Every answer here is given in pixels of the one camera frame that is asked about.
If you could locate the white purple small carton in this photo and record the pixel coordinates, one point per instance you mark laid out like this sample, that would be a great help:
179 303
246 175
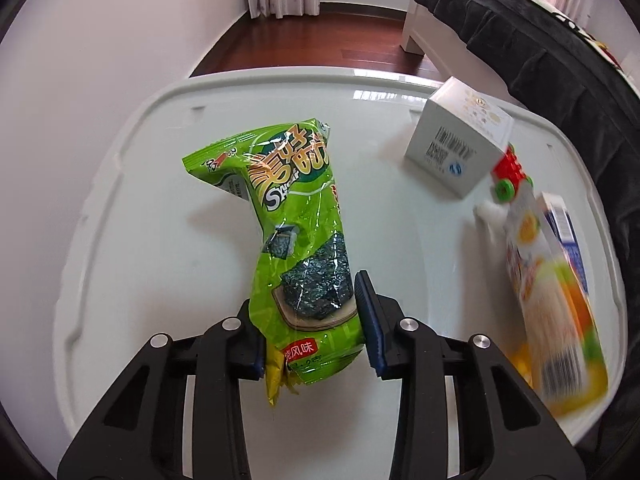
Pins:
557 215

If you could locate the green seaweed snack bag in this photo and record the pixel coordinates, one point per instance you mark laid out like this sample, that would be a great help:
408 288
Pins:
302 299

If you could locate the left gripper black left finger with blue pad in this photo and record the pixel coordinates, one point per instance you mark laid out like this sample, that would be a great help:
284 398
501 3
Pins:
136 429

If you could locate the white cardboard box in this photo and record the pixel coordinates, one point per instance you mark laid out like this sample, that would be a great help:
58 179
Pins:
460 136

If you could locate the orange yellow snack bag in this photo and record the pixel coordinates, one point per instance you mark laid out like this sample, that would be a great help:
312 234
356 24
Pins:
563 360

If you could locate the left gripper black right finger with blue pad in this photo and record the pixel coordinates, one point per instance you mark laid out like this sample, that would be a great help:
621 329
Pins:
504 430

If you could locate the bed with black skirt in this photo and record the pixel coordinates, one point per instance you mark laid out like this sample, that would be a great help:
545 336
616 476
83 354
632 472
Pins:
557 72

